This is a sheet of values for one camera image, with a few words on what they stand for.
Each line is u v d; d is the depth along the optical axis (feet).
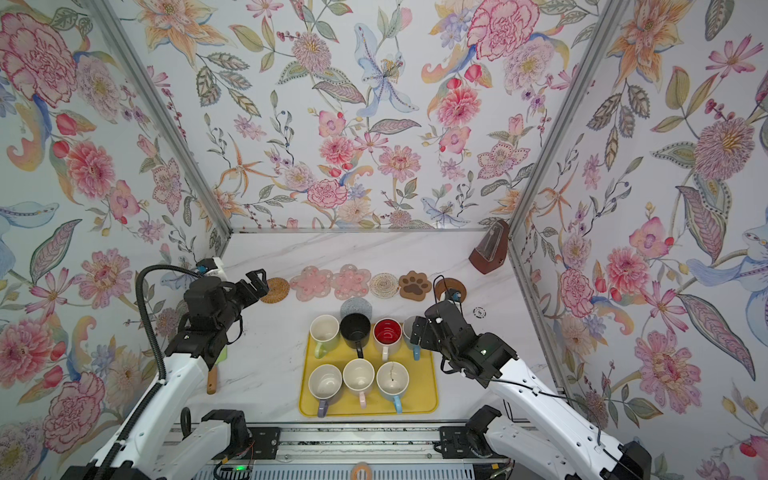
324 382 2.70
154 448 1.41
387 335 2.97
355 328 2.95
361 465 2.37
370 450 2.41
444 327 1.82
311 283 3.47
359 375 2.73
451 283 3.46
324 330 2.90
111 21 2.32
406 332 2.70
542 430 1.46
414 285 3.41
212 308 1.93
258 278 2.40
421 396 2.70
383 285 3.40
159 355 1.61
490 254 3.42
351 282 3.50
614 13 2.27
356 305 3.29
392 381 2.75
